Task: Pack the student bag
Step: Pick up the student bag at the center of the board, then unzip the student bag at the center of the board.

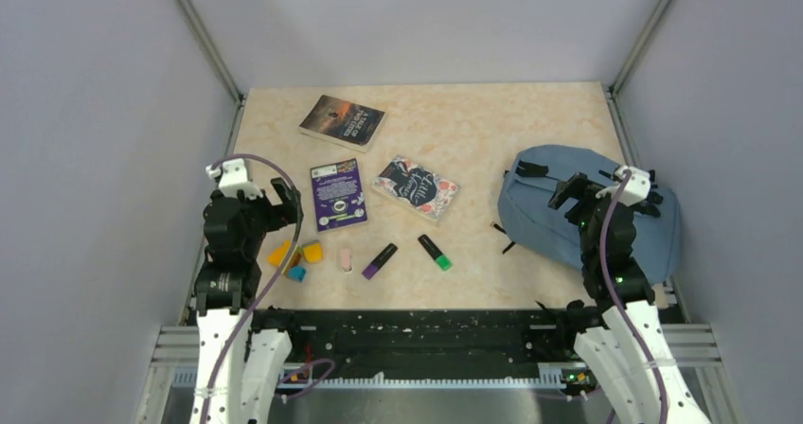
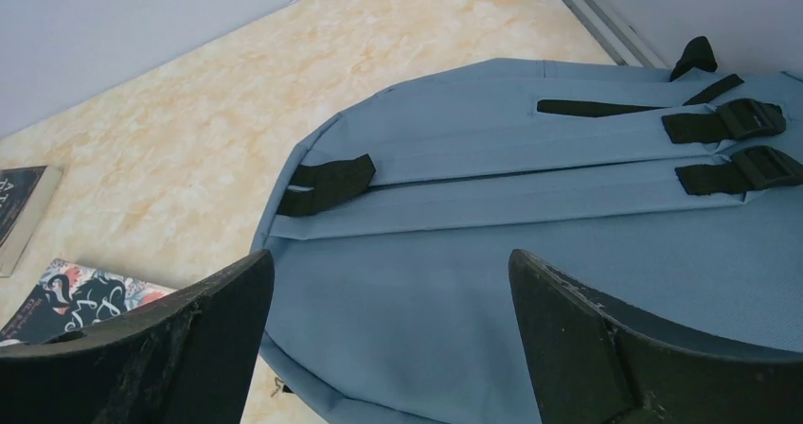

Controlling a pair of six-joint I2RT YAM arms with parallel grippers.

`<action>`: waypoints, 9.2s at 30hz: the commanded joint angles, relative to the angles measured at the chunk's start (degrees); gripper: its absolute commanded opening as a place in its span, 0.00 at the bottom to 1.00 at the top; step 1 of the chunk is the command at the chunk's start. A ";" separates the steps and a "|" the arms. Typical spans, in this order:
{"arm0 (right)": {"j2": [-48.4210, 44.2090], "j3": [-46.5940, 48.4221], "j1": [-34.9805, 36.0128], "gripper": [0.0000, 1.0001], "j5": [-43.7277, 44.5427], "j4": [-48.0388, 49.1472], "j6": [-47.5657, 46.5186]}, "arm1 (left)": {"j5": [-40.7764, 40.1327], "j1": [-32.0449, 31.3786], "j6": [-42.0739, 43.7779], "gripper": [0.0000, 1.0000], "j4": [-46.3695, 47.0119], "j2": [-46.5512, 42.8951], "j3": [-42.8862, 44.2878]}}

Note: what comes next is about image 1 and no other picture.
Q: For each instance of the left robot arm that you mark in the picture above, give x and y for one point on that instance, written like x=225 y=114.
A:
x=238 y=367

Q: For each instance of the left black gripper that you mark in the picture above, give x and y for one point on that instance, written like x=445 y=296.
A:
x=280 y=215

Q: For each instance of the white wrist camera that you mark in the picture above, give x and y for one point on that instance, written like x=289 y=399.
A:
x=634 y=185
x=232 y=177

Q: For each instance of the orange yellow sticky notes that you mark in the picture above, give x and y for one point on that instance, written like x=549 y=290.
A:
x=286 y=254

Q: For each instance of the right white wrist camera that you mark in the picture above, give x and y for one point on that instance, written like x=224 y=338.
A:
x=634 y=185

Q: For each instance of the green highlighter pen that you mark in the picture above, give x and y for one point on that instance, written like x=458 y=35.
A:
x=443 y=262

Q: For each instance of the blue small block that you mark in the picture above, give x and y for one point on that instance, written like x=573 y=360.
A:
x=296 y=273

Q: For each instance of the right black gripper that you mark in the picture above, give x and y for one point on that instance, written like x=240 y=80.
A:
x=579 y=185

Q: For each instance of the aluminium frame rail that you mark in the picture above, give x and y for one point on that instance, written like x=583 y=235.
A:
x=176 y=355

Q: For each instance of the yellow sharpener block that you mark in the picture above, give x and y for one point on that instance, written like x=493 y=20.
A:
x=313 y=252

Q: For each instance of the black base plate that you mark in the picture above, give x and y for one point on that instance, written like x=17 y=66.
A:
x=432 y=344

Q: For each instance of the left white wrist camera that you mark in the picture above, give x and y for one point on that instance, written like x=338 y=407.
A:
x=232 y=177

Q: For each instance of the dark sunset cover book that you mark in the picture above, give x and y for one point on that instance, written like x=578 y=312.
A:
x=344 y=123

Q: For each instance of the purple cover book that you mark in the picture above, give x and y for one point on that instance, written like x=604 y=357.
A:
x=338 y=197

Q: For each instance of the purple highlighter pen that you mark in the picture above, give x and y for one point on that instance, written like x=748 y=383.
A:
x=379 y=260

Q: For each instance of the pink eraser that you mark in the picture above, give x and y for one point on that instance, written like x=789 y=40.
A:
x=345 y=260

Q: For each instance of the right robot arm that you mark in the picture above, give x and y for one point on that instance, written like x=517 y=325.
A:
x=627 y=353

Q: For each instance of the blue student backpack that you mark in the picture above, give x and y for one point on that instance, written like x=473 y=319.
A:
x=528 y=221

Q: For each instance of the floral Little Women book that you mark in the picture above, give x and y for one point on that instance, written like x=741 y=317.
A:
x=426 y=193

